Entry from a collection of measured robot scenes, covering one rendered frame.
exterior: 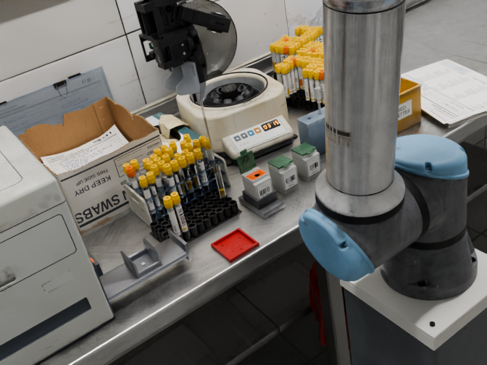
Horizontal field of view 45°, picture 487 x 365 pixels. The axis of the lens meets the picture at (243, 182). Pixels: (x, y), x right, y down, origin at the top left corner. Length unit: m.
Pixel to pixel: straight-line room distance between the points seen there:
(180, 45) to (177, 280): 0.42
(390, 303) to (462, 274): 0.12
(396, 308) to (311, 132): 0.51
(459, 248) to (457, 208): 0.07
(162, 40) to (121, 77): 0.60
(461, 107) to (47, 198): 0.99
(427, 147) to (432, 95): 0.69
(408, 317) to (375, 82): 0.41
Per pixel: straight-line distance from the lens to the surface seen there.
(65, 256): 0.96
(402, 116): 1.41
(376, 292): 0.96
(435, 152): 0.86
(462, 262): 0.94
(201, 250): 1.14
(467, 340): 1.00
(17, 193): 0.89
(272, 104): 1.41
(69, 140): 1.53
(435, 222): 0.86
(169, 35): 1.03
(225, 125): 1.37
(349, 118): 0.67
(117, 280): 1.08
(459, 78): 1.64
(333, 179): 0.73
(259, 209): 1.19
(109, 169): 1.27
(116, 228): 1.28
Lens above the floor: 1.58
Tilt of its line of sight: 33 degrees down
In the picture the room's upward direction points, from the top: 12 degrees counter-clockwise
